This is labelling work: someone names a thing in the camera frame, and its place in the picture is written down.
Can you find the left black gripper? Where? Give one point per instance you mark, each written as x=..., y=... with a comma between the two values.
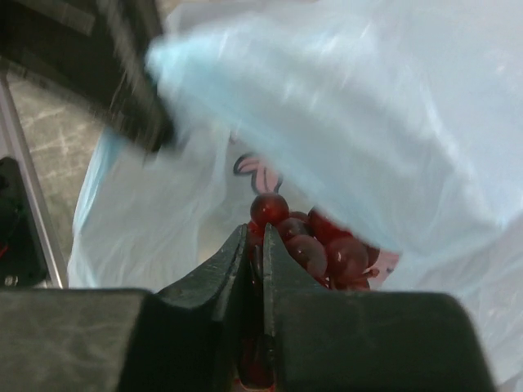
x=92, y=53

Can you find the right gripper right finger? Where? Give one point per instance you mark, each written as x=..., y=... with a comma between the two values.
x=325, y=340

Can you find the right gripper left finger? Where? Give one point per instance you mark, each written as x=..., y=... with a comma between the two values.
x=182, y=338

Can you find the dark red grape bunch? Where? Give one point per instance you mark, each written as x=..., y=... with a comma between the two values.
x=333, y=257

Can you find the light blue plastic bag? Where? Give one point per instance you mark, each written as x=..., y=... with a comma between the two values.
x=401, y=120

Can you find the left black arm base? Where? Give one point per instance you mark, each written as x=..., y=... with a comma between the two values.
x=22, y=259

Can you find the aluminium frame rail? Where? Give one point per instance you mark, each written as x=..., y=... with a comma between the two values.
x=13, y=145

